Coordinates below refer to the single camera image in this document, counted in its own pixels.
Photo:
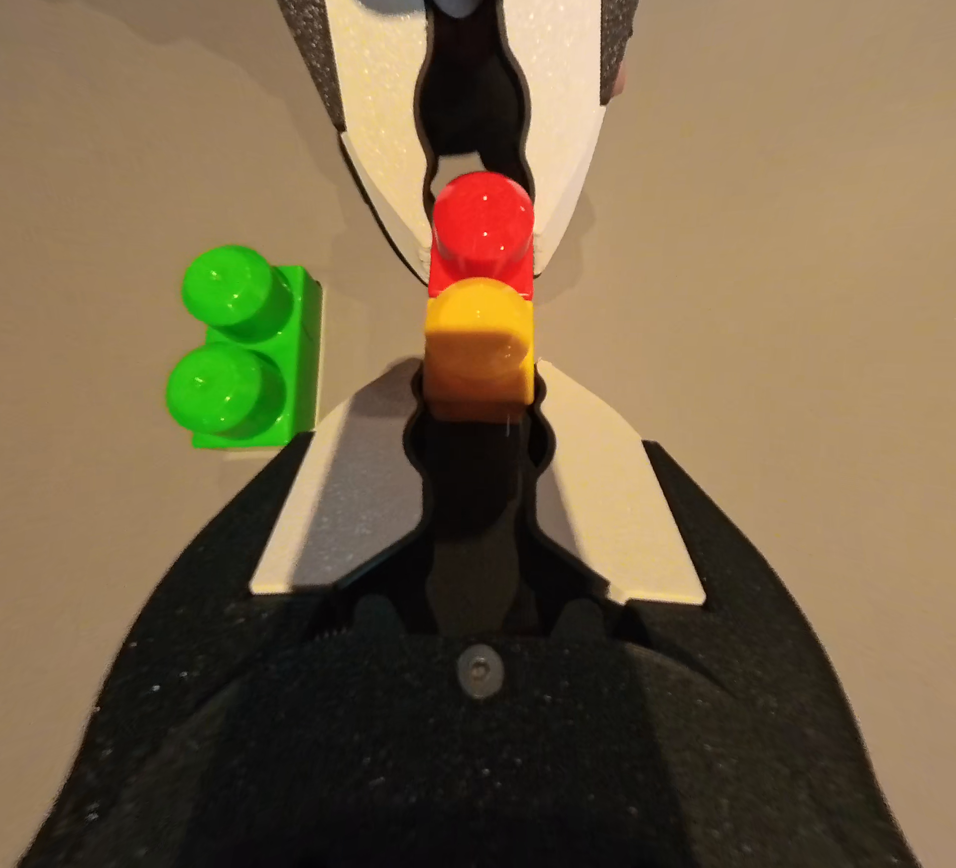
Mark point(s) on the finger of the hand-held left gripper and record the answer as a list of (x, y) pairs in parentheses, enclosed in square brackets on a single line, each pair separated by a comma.
[(373, 62), (560, 24)]

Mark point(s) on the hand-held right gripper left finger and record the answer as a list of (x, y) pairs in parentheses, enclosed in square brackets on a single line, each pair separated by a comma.
[(328, 509)]

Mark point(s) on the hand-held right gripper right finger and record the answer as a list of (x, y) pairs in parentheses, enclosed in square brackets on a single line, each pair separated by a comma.
[(612, 509)]

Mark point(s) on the green two-stud block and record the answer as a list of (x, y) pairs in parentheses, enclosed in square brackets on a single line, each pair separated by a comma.
[(239, 360)]

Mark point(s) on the red single-stud block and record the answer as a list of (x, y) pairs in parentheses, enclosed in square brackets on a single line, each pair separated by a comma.
[(482, 218)]

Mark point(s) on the yellow single-stud block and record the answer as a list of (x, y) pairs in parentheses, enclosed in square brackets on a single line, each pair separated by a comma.
[(478, 345)]

